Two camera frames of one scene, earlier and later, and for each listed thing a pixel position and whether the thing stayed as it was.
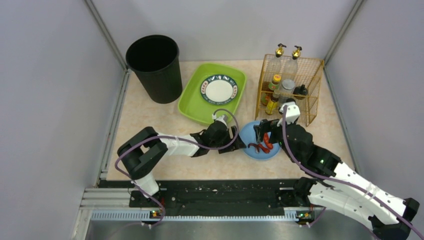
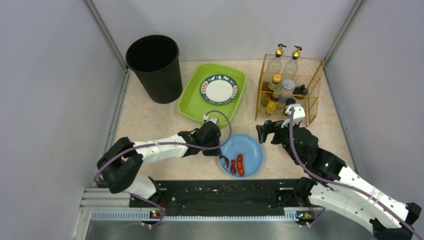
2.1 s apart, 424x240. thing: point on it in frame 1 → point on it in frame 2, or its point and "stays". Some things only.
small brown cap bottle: (272, 105) stays
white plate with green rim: (219, 89) stays
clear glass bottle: (290, 65) stays
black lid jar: (299, 92) stays
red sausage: (266, 140) → (240, 164)
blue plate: (248, 133) → (246, 145)
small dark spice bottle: (290, 99) stays
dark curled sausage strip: (259, 146) → (227, 161)
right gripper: (269, 126) stays
